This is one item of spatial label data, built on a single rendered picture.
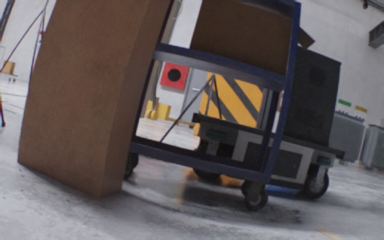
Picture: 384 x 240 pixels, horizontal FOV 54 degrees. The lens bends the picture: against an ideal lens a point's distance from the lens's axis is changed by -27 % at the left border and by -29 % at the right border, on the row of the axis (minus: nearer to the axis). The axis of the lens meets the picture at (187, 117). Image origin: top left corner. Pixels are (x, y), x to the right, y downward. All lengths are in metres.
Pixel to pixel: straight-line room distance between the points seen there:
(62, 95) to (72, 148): 0.17
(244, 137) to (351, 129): 8.69
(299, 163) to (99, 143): 1.38
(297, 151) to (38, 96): 1.53
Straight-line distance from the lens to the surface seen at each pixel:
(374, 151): 11.42
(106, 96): 1.40
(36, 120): 1.49
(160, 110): 10.17
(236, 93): 7.68
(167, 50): 1.87
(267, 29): 1.95
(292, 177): 2.54
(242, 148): 2.52
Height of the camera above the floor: 0.32
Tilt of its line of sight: 1 degrees down
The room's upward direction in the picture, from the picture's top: 14 degrees clockwise
